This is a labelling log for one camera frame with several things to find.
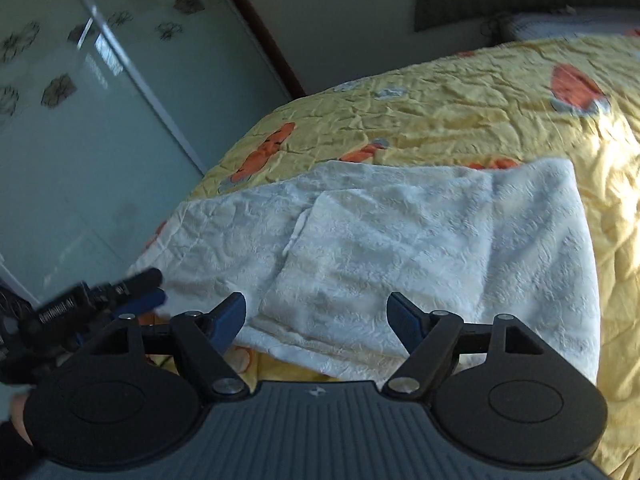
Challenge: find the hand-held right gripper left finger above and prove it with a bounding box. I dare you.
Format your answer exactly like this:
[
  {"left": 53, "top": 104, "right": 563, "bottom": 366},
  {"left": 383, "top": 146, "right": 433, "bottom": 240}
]
[{"left": 81, "top": 291, "right": 250, "bottom": 402}]

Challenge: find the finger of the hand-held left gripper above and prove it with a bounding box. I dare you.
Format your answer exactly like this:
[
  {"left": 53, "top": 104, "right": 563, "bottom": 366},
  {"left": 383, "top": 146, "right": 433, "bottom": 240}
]
[
  {"left": 106, "top": 267, "right": 164, "bottom": 297},
  {"left": 111, "top": 287, "right": 167, "bottom": 320}
]

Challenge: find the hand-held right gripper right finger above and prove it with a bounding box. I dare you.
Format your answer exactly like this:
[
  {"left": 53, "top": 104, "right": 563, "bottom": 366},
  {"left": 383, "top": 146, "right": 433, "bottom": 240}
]
[{"left": 381, "top": 291, "right": 552, "bottom": 402}]

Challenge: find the white embossed blanket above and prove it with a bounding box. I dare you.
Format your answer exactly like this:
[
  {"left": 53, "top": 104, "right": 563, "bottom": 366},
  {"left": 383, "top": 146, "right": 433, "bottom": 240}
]
[{"left": 127, "top": 158, "right": 602, "bottom": 387}]

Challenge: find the person's left forearm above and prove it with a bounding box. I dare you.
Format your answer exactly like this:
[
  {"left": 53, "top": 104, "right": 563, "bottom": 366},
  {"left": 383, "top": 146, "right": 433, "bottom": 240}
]
[{"left": 0, "top": 392, "right": 42, "bottom": 467}]

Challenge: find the frosted glass flower-print wardrobe door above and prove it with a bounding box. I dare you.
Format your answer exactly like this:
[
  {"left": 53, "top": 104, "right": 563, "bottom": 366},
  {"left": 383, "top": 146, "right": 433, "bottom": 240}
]
[{"left": 0, "top": 0, "right": 307, "bottom": 307}]

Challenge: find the yellow printed quilted blanket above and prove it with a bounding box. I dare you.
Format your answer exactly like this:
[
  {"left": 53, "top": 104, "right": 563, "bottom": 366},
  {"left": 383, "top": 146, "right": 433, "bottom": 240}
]
[{"left": 144, "top": 34, "right": 640, "bottom": 480}]

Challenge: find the grey striped pillow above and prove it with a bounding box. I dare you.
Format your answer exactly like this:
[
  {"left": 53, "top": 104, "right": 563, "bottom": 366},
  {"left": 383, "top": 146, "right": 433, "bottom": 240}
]
[{"left": 500, "top": 7, "right": 640, "bottom": 44}]

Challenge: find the brown wooden wardrobe frame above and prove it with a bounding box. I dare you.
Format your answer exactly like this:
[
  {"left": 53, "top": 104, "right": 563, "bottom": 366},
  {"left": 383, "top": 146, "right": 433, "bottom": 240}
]
[{"left": 207, "top": 0, "right": 308, "bottom": 98}]

